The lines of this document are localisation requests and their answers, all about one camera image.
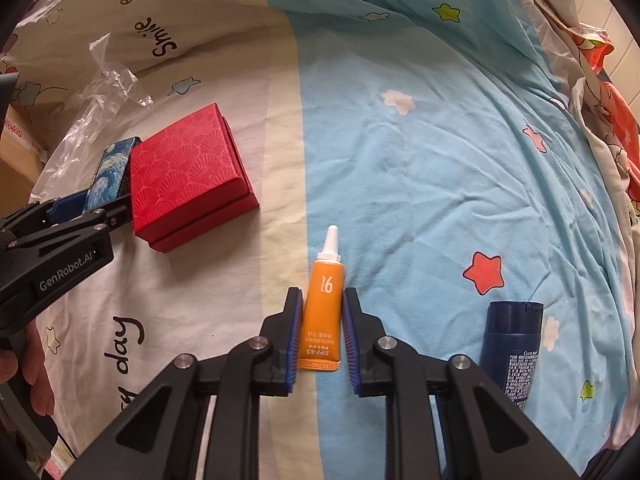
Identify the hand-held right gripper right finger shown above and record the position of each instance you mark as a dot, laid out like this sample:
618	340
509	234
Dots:
350	340

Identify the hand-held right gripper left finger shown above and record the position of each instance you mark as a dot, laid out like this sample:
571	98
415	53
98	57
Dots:
295	340

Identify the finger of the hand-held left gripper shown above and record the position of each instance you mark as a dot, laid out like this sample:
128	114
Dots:
67	207
117	212

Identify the orange cream tube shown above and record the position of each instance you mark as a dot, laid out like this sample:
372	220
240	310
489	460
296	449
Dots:
322	310

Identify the blue swirl patterned pack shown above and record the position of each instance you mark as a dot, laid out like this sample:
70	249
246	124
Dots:
112	170

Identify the brown cardboard box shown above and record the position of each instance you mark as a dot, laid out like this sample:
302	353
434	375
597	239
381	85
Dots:
20	160

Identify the red patterned gift box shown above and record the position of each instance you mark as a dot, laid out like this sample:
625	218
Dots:
185	180

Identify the dark blue shampoo bottle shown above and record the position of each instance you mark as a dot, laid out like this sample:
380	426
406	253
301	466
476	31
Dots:
510	360

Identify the person's left hand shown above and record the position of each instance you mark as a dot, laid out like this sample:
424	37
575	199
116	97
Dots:
37	375

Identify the clear plastic bag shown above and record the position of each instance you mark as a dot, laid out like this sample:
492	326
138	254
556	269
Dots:
115	80

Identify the star printed duvet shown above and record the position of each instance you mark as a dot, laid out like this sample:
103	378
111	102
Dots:
200	20

